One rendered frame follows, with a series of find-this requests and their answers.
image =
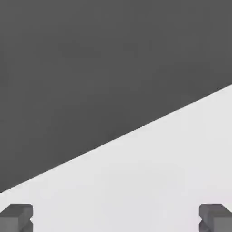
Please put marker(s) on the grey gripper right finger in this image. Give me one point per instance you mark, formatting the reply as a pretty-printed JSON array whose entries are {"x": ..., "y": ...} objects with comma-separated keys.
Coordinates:
[{"x": 215, "y": 218}]

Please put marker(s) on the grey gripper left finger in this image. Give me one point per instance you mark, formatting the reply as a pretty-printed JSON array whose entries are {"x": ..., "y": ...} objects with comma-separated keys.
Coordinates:
[{"x": 16, "y": 218}]

